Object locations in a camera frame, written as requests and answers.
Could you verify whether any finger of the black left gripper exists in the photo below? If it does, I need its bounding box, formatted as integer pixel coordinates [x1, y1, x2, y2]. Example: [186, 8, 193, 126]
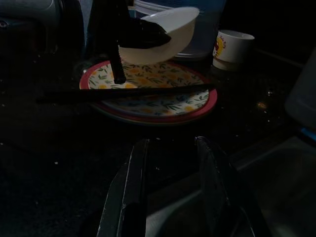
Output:
[118, 18, 172, 49]
[88, 0, 127, 85]

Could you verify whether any white bowl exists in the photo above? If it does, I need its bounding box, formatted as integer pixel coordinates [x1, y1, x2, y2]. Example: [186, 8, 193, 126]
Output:
[118, 6, 200, 66]

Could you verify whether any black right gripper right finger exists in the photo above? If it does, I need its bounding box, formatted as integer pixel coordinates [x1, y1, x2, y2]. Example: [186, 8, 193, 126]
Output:
[195, 135, 270, 237]

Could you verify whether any blue translucent round container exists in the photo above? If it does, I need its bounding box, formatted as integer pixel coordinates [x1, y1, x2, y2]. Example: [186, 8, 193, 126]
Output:
[134, 0, 227, 62]

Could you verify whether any floral plate red rim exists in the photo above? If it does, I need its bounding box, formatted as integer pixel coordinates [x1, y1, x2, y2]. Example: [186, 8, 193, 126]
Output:
[79, 60, 219, 119]

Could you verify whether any black chopstick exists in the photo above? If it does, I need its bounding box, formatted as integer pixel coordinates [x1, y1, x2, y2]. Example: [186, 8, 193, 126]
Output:
[43, 83, 216, 97]
[36, 86, 210, 105]

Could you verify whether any white printed paper cup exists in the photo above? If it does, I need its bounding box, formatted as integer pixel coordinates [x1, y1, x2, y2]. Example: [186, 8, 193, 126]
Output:
[212, 29, 255, 73]

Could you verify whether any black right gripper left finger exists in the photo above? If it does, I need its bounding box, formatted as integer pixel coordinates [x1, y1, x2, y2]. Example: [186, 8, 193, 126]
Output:
[95, 138, 149, 237]

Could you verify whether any stainless steel sink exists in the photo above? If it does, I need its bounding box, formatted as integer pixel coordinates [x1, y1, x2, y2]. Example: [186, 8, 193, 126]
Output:
[145, 137, 316, 237]

